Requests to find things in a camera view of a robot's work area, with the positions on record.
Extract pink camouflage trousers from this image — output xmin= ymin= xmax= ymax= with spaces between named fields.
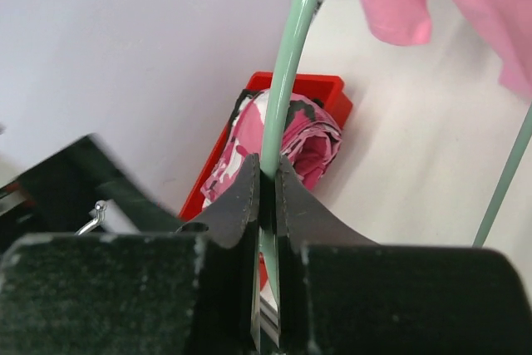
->
xmin=200 ymin=101 xmax=342 ymax=208

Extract black white tie-dye garment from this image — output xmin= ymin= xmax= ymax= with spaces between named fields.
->
xmin=227 ymin=89 xmax=332 ymax=130

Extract red plastic bin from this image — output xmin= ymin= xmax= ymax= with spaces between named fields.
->
xmin=178 ymin=71 xmax=354 ymax=289

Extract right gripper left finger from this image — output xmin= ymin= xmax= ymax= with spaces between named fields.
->
xmin=1 ymin=155 xmax=260 ymax=354

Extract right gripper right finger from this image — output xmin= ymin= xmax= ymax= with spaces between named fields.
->
xmin=275 ymin=159 xmax=531 ymax=354

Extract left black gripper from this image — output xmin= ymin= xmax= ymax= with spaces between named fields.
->
xmin=1 ymin=135 xmax=182 ymax=243

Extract mint green hanger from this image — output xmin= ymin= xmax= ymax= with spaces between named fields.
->
xmin=265 ymin=0 xmax=531 ymax=285

